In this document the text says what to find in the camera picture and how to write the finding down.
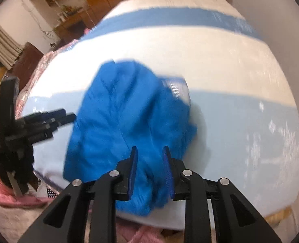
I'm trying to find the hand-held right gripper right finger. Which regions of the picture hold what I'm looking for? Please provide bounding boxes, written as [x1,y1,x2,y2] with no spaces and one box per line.
[163,145,283,243]

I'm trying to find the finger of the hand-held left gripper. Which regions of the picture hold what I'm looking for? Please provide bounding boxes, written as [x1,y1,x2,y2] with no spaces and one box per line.
[19,109,67,128]
[25,114,76,144]

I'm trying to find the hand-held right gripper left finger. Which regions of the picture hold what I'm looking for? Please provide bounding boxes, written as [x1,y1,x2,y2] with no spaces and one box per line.
[17,146,139,243]

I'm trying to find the blue jacket with white stripe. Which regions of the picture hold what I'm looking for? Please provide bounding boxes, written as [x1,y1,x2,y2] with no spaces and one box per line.
[63,59,198,217]

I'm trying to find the person's left forearm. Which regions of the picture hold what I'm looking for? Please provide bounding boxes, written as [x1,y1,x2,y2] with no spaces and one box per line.
[0,167,54,208]

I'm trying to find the dark wooden nightstand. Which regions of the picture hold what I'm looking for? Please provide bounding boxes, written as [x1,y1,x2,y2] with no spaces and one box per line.
[11,42,45,92]

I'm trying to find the pink floral satin bedspread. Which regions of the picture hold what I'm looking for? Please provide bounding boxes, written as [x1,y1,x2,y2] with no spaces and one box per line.
[14,28,96,122]

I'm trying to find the pink fleece garment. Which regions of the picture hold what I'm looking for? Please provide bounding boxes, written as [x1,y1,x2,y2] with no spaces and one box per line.
[114,220,165,243]

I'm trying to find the white ribbed radiator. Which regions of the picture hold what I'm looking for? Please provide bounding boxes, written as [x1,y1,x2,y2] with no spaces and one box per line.
[0,19,24,70]

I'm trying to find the white perforated basket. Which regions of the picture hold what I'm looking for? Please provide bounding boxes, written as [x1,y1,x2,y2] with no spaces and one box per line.
[36,180,59,200]

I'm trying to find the wooden desk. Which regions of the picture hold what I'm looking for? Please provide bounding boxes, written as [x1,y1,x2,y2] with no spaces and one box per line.
[54,6,102,43]

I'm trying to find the white quilted cloth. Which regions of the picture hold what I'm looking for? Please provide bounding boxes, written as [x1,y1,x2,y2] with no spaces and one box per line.
[0,202,41,243]

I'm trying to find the light blue white blanket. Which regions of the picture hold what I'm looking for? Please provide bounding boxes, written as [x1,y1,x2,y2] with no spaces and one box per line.
[20,0,299,231]

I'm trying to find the wooden bed frame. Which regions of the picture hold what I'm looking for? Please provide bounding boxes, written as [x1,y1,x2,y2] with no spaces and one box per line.
[263,206,294,226]

